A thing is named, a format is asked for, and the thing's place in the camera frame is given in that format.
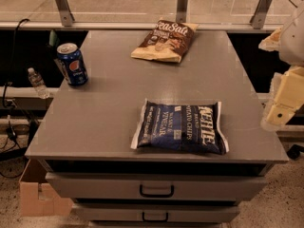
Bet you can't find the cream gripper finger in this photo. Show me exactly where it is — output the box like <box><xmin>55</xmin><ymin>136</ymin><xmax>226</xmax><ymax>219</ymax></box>
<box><xmin>258</xmin><ymin>28</ymin><xmax>282</xmax><ymax>51</ymax></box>
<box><xmin>260</xmin><ymin>101</ymin><xmax>295</xmax><ymax>131</ymax></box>

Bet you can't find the blue kettle chip bag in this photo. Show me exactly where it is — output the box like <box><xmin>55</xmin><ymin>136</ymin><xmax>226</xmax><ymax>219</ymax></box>
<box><xmin>131</xmin><ymin>101</ymin><xmax>229</xmax><ymax>155</ymax></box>

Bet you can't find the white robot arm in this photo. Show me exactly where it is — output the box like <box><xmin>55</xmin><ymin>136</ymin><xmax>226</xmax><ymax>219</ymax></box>
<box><xmin>258</xmin><ymin>2</ymin><xmax>304</xmax><ymax>131</ymax></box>

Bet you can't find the brown sea salt chip bag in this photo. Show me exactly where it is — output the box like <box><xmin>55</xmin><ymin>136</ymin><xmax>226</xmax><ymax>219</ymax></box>
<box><xmin>131</xmin><ymin>20</ymin><xmax>199</xmax><ymax>63</ymax></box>

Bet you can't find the grey drawer cabinet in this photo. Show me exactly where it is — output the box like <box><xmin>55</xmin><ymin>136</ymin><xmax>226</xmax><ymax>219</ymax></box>
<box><xmin>27</xmin><ymin>30</ymin><xmax>287</xmax><ymax>228</ymax></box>

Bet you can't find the blue pepsi can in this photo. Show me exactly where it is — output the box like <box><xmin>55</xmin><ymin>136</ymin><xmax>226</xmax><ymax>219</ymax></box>
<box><xmin>57</xmin><ymin>43</ymin><xmax>88</xmax><ymax>86</ymax></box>

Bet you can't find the lower grey drawer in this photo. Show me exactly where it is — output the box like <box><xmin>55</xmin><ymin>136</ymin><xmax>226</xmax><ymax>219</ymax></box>
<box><xmin>73</xmin><ymin>203</ymin><xmax>239</xmax><ymax>223</ymax></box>

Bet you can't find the grey drawer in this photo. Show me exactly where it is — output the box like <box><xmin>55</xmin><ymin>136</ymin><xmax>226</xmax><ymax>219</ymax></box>
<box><xmin>73</xmin><ymin>203</ymin><xmax>239</xmax><ymax>223</ymax></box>
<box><xmin>46</xmin><ymin>172</ymin><xmax>267</xmax><ymax>201</ymax></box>

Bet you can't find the upper grey drawer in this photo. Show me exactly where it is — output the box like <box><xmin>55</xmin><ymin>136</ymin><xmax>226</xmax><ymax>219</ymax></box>
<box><xmin>46</xmin><ymin>172</ymin><xmax>267</xmax><ymax>201</ymax></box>

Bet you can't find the green topped dark bottle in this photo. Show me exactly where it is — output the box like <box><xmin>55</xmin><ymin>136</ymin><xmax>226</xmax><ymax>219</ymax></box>
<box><xmin>47</xmin><ymin>30</ymin><xmax>60</xmax><ymax>59</ymax></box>

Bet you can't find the clear plastic water bottle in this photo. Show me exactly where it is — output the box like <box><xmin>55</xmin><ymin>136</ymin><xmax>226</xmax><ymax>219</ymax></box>
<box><xmin>28</xmin><ymin>67</ymin><xmax>50</xmax><ymax>99</ymax></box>

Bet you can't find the cardboard box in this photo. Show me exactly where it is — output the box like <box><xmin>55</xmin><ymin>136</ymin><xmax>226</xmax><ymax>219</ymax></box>
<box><xmin>19</xmin><ymin>160</ymin><xmax>72</xmax><ymax>217</ymax></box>

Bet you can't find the right metal bracket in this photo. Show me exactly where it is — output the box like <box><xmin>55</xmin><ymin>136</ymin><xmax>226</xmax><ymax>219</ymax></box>
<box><xmin>250</xmin><ymin>0</ymin><xmax>273</xmax><ymax>29</ymax></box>

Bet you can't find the metal bracket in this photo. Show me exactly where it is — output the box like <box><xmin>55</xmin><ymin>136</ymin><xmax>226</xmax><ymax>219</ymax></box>
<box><xmin>250</xmin><ymin>0</ymin><xmax>273</xmax><ymax>29</ymax></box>
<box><xmin>55</xmin><ymin>0</ymin><xmax>74</xmax><ymax>27</ymax></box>
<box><xmin>176</xmin><ymin>0</ymin><xmax>188</xmax><ymax>23</ymax></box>

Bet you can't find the middle metal bracket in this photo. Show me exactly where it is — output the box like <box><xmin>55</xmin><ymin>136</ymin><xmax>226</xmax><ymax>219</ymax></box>
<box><xmin>176</xmin><ymin>0</ymin><xmax>188</xmax><ymax>23</ymax></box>

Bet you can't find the left metal bracket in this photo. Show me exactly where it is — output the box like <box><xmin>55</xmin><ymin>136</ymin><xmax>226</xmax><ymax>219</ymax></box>
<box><xmin>55</xmin><ymin>0</ymin><xmax>74</xmax><ymax>27</ymax></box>

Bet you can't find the black cable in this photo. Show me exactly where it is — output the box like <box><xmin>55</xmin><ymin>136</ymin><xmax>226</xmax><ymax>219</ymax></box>
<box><xmin>0</xmin><ymin>18</ymin><xmax>41</xmax><ymax>179</ymax></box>

